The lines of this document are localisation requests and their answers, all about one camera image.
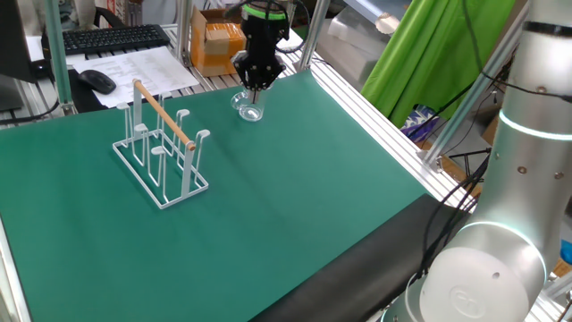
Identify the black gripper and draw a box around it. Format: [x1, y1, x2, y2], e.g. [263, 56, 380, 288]
[231, 17, 291, 106]

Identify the clear glass cup with handle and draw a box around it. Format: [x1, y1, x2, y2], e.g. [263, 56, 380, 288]
[230, 87, 268, 123]

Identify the cardboard box with orange tape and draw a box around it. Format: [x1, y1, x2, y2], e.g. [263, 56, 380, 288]
[189, 5, 249, 78]

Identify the white printed paper sheet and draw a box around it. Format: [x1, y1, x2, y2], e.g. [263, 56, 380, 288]
[71, 46, 201, 110]

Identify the black computer keyboard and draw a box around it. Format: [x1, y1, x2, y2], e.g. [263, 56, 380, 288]
[42, 23, 172, 57]

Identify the green table mat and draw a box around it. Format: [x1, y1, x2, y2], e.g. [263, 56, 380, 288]
[0, 70, 433, 322]

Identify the black computer mouse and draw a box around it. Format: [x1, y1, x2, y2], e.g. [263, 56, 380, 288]
[77, 69, 118, 96]

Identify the green cloth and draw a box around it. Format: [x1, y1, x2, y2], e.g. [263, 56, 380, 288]
[359, 0, 517, 130]

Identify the blue patterned bag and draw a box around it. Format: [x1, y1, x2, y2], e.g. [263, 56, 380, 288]
[400, 103, 438, 145]

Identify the black table mat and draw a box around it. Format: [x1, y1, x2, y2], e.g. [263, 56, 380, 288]
[248, 191, 470, 322]

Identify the large cardboard box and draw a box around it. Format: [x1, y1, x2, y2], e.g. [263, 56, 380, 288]
[481, 114, 501, 148]

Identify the black computer monitor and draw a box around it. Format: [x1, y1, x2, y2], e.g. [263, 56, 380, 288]
[0, 0, 39, 113]

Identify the aluminium frame post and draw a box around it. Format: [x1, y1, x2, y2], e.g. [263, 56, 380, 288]
[297, 0, 332, 72]
[175, 0, 194, 67]
[43, 0, 76, 116]
[422, 13, 531, 174]

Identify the white wire cup rack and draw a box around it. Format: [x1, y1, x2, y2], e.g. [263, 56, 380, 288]
[111, 78, 211, 210]

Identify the black monitor cable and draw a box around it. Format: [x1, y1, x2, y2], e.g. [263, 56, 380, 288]
[0, 100, 62, 126]

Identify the black camera tripod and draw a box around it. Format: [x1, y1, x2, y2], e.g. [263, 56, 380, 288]
[448, 87, 506, 180]

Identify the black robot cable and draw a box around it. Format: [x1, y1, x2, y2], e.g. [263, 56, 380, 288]
[417, 154, 491, 287]

